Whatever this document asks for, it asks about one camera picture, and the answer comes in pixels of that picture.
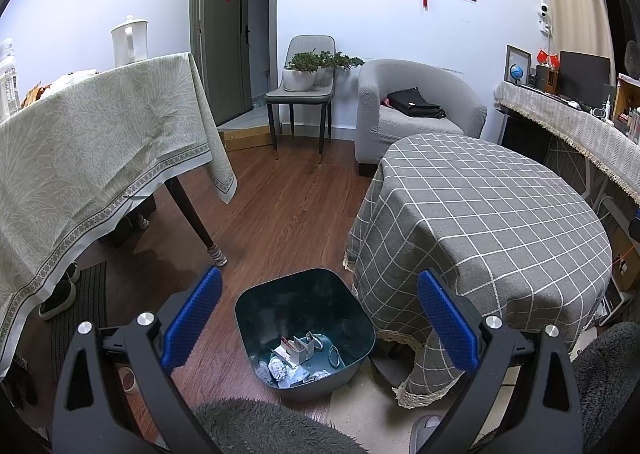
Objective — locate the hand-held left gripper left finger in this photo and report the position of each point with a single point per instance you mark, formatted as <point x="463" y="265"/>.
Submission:
<point x="192" y="319"/>

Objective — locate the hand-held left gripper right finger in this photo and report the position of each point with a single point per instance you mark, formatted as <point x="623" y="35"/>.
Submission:
<point x="447" y="324"/>

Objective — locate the dark teal waste bin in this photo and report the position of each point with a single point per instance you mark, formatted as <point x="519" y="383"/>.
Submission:
<point x="280" y="304"/>

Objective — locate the small red white box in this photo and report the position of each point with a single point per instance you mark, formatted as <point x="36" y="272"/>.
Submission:
<point x="282" y="348"/>

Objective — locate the small white paper ball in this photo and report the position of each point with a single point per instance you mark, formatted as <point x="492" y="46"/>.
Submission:
<point x="277" y="370"/>

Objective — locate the white cardboard box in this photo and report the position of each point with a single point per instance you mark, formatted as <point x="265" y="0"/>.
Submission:
<point x="306" y="349"/>

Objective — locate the brown cardboard tape core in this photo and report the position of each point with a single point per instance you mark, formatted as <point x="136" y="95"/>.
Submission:
<point x="334" y="356"/>

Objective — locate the striped table leg sock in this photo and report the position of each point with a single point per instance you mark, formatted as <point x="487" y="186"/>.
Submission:
<point x="217" y="255"/>

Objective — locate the pale tape roll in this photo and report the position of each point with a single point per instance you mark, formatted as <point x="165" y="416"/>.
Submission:
<point x="127" y="380"/>

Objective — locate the dark floor mat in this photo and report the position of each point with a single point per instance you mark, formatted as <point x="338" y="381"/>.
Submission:
<point x="90" y="304"/>

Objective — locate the dark wooden table leg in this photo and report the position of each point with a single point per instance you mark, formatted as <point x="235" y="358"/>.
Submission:
<point x="192" y="214"/>

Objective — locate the grey slipper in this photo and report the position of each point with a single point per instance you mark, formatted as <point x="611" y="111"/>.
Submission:
<point x="425" y="434"/>

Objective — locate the grey checked tablecloth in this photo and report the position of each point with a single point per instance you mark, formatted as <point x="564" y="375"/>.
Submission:
<point x="475" y="214"/>

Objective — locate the black shoe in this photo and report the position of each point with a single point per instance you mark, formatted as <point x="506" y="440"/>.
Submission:
<point x="57" y="301"/>
<point x="73" y="272"/>

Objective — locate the wooden door step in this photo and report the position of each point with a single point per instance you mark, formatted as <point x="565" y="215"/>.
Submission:
<point x="245" y="139"/>

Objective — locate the grey armchair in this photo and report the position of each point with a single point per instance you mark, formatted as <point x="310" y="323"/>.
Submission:
<point x="410" y="134"/>

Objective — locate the beige patterned tablecloth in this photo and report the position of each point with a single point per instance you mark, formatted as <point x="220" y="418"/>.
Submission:
<point x="90" y="144"/>

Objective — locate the black handbag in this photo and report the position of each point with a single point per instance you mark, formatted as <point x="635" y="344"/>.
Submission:
<point x="412" y="104"/>

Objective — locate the beige fringed desk cloth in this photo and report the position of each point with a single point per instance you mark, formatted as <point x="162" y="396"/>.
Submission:
<point x="575" y="129"/>

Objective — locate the grey dining chair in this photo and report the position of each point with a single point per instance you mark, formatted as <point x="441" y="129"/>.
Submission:
<point x="300" y="94"/>

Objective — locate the small blue globe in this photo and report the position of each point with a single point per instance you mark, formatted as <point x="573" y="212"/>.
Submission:
<point x="517" y="73"/>

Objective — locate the grey door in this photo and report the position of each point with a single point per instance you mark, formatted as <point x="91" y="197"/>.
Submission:
<point x="225" y="59"/>

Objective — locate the potted plant white pot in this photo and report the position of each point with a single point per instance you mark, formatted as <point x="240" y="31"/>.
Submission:
<point x="345" y="60"/>
<point x="299" y="79"/>

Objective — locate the brown wooden speaker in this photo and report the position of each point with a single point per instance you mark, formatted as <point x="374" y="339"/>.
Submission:
<point x="547" y="80"/>

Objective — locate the black monitor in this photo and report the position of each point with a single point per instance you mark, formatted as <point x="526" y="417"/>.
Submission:
<point x="585" y="76"/>

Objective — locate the small red flags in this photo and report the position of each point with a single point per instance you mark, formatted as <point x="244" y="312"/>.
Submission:
<point x="547" y="58"/>

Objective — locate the white kettle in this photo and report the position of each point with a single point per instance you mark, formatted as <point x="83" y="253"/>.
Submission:
<point x="129" y="41"/>

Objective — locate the clear plastic bottle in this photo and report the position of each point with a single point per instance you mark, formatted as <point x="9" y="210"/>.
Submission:
<point x="7" y="79"/>

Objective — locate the picture frame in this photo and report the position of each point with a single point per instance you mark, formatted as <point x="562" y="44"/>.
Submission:
<point x="522" y="56"/>

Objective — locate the white security camera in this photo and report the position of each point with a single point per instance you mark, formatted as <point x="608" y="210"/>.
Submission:
<point x="545" y="16"/>

